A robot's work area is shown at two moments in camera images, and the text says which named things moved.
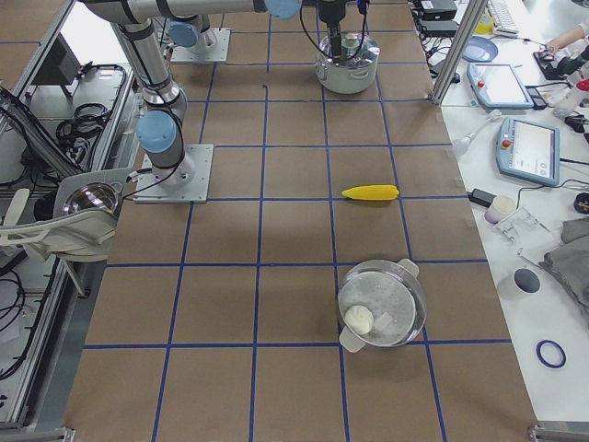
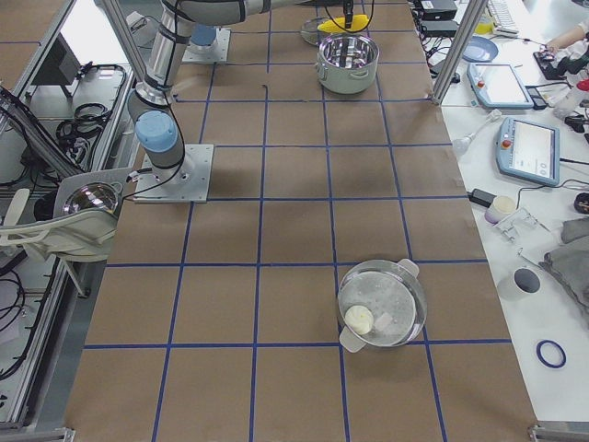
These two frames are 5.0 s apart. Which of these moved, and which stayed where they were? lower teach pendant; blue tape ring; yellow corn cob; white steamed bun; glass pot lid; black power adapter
Moved: yellow corn cob; glass pot lid
Stayed: blue tape ring; lower teach pendant; white steamed bun; black power adapter
